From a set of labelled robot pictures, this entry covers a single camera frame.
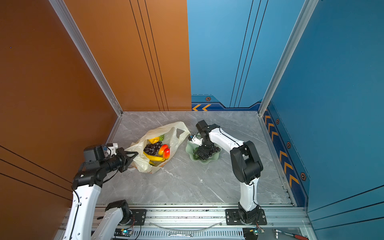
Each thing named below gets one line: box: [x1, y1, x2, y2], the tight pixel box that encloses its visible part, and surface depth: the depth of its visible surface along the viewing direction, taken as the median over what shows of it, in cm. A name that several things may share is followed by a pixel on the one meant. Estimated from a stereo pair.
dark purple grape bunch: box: [143, 141, 162, 156], surface depth 95 cm
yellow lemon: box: [148, 136, 160, 144], surface depth 95 cm
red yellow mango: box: [158, 144, 169, 156], surface depth 96 cm
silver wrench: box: [167, 232, 195, 238], surface depth 71 cm
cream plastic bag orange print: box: [125, 130, 157, 174], surface depth 74 cm
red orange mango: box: [163, 147, 171, 160], surface depth 92 cm
